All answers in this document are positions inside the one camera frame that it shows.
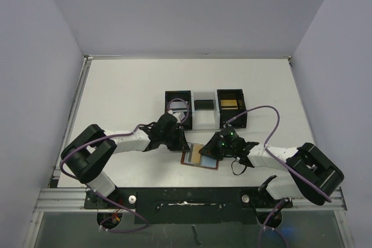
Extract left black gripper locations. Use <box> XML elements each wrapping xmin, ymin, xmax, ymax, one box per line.
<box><xmin>161</xmin><ymin>125</ymin><xmax>189</xmax><ymax>152</ymax></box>

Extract brown leather card holder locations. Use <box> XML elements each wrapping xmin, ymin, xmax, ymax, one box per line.
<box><xmin>180</xmin><ymin>142</ymin><xmax>220</xmax><ymax>171</ymax></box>

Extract black white three-bin tray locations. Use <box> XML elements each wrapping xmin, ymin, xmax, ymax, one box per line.
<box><xmin>164</xmin><ymin>89</ymin><xmax>247</xmax><ymax>131</ymax></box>

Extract dark card pocket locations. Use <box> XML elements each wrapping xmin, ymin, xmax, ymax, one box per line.
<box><xmin>194</xmin><ymin>99</ymin><xmax>214</xmax><ymax>110</ymax></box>

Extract yellow gold card front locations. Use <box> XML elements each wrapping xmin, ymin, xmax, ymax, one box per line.
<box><xmin>220</xmin><ymin>99</ymin><xmax>238</xmax><ymax>110</ymax></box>

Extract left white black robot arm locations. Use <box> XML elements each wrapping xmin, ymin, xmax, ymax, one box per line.
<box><xmin>60</xmin><ymin>110</ymin><xmax>189</xmax><ymax>208</ymax></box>

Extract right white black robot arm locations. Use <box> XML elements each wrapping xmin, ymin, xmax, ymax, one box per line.
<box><xmin>199</xmin><ymin>126</ymin><xmax>345</xmax><ymax>207</ymax></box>

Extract silver white card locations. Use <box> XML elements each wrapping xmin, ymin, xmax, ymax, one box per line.
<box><xmin>169</xmin><ymin>101</ymin><xmax>187</xmax><ymax>112</ymax></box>

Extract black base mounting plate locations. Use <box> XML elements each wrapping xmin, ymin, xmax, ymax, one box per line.
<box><xmin>84</xmin><ymin>182</ymin><xmax>293</xmax><ymax>225</ymax></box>

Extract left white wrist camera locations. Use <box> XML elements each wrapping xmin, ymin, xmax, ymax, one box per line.
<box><xmin>167</xmin><ymin>110</ymin><xmax>187</xmax><ymax>124</ymax></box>

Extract aluminium left rail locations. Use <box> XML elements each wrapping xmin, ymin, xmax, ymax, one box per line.
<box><xmin>51</xmin><ymin>55</ymin><xmax>92</xmax><ymax>180</ymax></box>

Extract aluminium rail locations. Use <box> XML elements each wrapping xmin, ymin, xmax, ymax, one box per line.
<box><xmin>34</xmin><ymin>188</ymin><xmax>347</xmax><ymax>213</ymax></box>
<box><xmin>51</xmin><ymin>55</ymin><xmax>92</xmax><ymax>180</ymax></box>

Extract aluminium front rail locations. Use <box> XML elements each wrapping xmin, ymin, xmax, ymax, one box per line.
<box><xmin>34</xmin><ymin>188</ymin><xmax>347</xmax><ymax>213</ymax></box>

